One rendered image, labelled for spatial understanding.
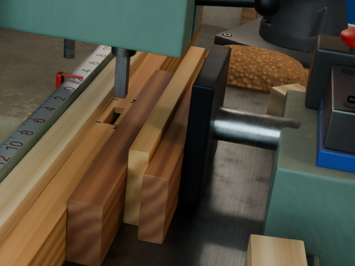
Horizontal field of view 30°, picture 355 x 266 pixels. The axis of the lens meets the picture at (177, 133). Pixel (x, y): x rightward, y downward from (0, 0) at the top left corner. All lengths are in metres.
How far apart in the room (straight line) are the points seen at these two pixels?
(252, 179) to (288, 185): 0.10
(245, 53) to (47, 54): 2.64
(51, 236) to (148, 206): 0.07
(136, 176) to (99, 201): 0.05
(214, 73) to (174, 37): 0.04
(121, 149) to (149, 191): 0.05
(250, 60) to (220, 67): 0.24
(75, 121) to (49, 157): 0.06
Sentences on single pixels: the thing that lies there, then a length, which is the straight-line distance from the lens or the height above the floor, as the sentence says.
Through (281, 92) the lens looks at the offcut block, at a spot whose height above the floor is 0.93.
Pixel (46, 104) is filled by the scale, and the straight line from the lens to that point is 0.48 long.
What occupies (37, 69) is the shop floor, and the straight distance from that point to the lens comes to 3.13.
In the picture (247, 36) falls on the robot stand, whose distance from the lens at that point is 1.14.
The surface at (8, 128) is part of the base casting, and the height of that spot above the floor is 0.80.
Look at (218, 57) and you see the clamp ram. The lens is 0.49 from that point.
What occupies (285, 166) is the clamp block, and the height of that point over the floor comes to 0.96.
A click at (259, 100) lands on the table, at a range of 0.67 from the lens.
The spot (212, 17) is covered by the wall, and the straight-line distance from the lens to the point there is 3.95.
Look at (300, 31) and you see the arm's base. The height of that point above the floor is 0.85.
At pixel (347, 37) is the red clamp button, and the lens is 0.49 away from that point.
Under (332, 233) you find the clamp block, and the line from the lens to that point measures 0.44.
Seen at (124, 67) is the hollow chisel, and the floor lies 0.98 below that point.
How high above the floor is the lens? 1.16
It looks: 26 degrees down
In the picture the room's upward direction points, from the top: 7 degrees clockwise
